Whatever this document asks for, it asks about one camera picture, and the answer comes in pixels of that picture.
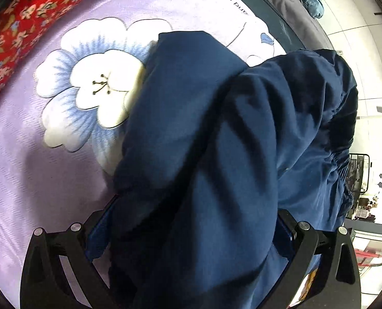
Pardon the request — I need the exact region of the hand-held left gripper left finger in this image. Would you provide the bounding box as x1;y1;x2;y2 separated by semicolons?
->
20;196;119;309

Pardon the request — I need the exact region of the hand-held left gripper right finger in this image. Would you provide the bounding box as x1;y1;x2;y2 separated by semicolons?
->
264;208;363;309

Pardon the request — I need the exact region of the navy blue jacket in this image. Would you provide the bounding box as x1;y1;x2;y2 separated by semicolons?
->
108;30;360;309

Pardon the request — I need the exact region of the red metal rack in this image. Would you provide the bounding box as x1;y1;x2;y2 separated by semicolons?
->
353;247;382;268

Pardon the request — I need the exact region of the lavender flower print bed sheet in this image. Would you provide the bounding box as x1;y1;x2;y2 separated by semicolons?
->
0;0;289;309

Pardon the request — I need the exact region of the grey cloth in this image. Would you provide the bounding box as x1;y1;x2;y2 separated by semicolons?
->
255;0;337;56

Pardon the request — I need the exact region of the red floral blanket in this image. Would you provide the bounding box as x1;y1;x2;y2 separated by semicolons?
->
0;0;140;118

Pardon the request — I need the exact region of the black wire rack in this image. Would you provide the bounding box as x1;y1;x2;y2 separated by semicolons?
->
343;153;371;220

